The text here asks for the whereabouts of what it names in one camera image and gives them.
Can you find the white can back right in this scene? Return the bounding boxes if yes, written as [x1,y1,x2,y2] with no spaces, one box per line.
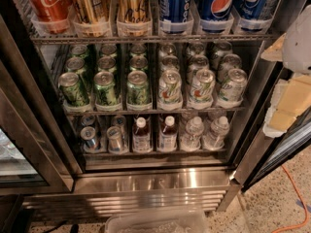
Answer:
[208,41,232,70]

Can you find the white diet can front middle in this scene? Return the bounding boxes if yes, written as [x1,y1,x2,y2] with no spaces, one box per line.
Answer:
[190,68,216,103]

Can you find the white can second row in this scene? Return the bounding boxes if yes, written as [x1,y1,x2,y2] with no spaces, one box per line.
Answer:
[187,54,209,83]
[159,55,180,73]
[217,53,242,83]

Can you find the white can second row middle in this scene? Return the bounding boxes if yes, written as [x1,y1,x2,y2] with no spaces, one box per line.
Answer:
[187,54,209,83]

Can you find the stainless steel fridge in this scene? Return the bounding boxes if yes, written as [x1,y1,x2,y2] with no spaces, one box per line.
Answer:
[0,0,310,221]

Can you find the gold can left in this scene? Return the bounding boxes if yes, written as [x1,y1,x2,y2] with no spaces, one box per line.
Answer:
[73,0,109,37]

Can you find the silver can bottom back left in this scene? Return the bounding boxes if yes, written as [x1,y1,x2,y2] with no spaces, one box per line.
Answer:
[81,116,95,127]

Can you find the clear water bottle right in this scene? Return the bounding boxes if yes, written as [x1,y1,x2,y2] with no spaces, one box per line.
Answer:
[202,116,229,150]

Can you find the gold can right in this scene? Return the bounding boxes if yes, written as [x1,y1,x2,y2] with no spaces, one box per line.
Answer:
[118,0,150,36]

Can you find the silver can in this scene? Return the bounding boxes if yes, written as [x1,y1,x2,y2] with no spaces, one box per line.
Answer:
[80,126,99,150]
[112,115,126,136]
[107,126,123,152]
[81,116,95,127]

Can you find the silver can bottom front left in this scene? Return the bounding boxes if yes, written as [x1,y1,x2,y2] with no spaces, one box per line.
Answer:
[80,126,99,150]

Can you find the blue Pepsi can right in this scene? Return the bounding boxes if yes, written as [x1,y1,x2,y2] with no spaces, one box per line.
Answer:
[237,0,272,32]

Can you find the white can second row right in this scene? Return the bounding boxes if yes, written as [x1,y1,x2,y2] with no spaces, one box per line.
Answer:
[217,53,242,83]

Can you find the white can second row left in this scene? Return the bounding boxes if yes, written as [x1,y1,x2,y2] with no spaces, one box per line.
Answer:
[159,55,180,73]

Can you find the white diet can front right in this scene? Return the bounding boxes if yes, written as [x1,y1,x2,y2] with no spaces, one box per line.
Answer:
[219,68,247,102]

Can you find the white diet can front left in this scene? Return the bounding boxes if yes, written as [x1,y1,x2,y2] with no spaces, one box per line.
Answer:
[158,69,182,104]

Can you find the blue pepsi can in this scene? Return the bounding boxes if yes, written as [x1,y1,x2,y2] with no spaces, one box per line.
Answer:
[237,0,272,32]
[159,0,190,34]
[198,0,233,33]

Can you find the silver can bottom front right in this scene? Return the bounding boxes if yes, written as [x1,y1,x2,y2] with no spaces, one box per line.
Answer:
[107,126,123,152]

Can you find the orange cable on floor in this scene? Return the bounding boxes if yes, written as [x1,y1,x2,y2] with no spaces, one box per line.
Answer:
[271,165,311,233]

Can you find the open fridge door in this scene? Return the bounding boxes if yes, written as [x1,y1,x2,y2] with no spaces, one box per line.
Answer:
[233,69,311,192]

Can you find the white can back left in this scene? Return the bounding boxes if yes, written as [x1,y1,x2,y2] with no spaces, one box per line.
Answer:
[158,43,176,58]

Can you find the silver can bottom back right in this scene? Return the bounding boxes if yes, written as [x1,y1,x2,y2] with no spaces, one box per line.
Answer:
[112,115,126,136]

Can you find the blue Pepsi can left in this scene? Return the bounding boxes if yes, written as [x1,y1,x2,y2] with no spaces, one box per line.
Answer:
[159,0,190,34]

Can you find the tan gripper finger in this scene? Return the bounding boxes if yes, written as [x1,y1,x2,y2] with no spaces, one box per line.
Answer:
[260,34,286,62]
[262,75,311,138]

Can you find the red Coca-Cola can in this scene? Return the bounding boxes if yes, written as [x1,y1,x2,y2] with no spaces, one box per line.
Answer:
[29,0,72,34]

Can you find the clear plastic bin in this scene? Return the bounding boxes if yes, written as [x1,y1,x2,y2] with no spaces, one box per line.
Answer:
[105,209,208,233]

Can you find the brown tea bottle right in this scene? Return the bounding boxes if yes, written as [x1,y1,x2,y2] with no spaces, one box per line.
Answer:
[158,116,178,152]

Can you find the green can second row middle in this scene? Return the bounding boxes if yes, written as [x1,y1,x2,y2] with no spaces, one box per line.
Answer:
[97,56,118,75]

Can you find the brown tea bottle left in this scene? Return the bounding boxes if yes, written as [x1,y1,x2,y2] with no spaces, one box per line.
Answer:
[133,117,152,153]

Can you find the green can second row left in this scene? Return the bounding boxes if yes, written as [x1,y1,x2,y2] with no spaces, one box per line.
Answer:
[64,56,93,92]

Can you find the brown tea bottle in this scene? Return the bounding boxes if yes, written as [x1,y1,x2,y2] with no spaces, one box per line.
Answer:
[133,117,152,153]
[158,116,178,152]

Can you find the white can back middle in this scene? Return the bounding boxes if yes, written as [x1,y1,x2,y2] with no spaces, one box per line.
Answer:
[186,43,205,58]

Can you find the blue Pepsi can middle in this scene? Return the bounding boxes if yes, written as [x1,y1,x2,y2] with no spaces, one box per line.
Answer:
[198,0,233,33]

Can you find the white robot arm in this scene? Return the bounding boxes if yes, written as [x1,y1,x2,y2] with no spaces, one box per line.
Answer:
[261,5,311,138]

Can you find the white diet can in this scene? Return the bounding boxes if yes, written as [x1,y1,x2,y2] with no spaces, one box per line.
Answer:
[190,68,216,103]
[158,69,182,104]
[219,68,247,102]

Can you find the clear water bottle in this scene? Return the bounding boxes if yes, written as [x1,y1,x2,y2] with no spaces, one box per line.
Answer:
[181,116,204,151]
[202,116,229,150]

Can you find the gold can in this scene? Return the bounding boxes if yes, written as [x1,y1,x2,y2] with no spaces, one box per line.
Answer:
[118,0,150,36]
[73,0,109,37]

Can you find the clear water bottle left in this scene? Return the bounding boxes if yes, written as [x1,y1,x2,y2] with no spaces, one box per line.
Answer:
[181,116,204,151]

